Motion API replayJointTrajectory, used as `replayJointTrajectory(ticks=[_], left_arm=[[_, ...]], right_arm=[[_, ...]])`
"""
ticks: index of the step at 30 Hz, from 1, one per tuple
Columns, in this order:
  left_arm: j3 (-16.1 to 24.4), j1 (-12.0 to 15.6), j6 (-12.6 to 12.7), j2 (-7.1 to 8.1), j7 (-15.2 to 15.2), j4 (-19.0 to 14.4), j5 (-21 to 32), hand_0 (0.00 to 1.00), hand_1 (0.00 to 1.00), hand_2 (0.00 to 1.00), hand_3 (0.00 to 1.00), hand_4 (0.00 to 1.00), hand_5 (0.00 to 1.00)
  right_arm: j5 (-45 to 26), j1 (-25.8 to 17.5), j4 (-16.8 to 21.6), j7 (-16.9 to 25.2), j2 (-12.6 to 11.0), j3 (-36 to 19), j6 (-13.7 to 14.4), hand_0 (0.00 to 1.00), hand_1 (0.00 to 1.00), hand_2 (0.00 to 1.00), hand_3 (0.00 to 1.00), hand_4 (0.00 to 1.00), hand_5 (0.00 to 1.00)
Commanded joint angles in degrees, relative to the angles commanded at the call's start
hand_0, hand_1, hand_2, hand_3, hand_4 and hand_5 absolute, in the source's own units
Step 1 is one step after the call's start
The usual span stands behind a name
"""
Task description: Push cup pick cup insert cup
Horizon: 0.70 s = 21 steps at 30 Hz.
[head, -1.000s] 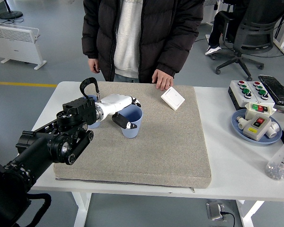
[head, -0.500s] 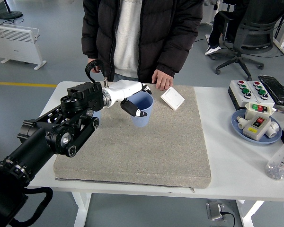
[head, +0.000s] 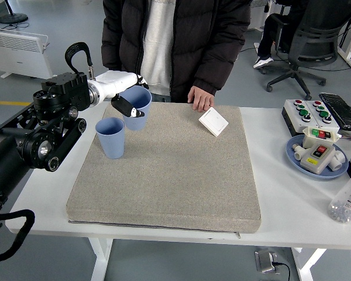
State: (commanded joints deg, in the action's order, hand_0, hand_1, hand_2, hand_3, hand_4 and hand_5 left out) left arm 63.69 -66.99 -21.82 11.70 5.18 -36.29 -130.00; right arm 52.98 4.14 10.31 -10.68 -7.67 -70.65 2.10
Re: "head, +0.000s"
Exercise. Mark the person's hand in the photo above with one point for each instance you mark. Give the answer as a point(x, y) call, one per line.
point(202, 99)

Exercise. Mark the white panel heater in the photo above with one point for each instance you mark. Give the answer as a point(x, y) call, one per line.
point(257, 17)
point(20, 55)

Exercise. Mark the black office chair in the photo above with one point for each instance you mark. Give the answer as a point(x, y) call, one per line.
point(313, 44)

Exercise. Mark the clear red-capped bead bottle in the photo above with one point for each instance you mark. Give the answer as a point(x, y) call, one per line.
point(345, 202)

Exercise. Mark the white pipe fitting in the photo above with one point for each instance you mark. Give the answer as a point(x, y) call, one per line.
point(299, 152)
point(337, 161)

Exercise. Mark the blue plate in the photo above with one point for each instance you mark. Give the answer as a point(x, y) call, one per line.
point(321, 175)

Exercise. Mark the white wall switch plate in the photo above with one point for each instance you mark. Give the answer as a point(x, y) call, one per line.
point(215, 123)

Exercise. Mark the grey-brown mat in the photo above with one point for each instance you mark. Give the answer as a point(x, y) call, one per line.
point(193, 181)

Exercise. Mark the white push-button control box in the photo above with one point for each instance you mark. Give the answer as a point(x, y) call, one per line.
point(321, 110)
point(294, 115)

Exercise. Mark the white desk frame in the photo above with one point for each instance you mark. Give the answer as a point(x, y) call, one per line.
point(343, 49)

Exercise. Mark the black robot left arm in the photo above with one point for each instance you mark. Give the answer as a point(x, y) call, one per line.
point(55, 99)

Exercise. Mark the silver foot pedal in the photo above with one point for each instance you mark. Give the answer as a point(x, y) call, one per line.
point(264, 260)

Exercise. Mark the blue ribbed plastic cup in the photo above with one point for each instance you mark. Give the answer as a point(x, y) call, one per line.
point(137, 123)
point(111, 146)

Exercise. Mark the person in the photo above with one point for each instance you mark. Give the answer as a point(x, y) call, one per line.
point(193, 44)
point(266, 32)

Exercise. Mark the black fan stand base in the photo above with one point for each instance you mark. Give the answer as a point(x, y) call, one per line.
point(13, 19)

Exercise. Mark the white red-green switch box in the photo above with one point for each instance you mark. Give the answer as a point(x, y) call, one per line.
point(310, 140)

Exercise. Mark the black wrapped flat object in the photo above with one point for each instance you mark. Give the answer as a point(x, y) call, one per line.
point(342, 111)

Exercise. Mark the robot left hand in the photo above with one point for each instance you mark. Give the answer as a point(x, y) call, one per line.
point(117, 82)

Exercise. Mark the beige red rocker switch box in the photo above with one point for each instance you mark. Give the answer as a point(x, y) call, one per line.
point(313, 164)

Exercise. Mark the white table leg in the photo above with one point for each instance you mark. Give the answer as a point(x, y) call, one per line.
point(101, 257)
point(305, 263)

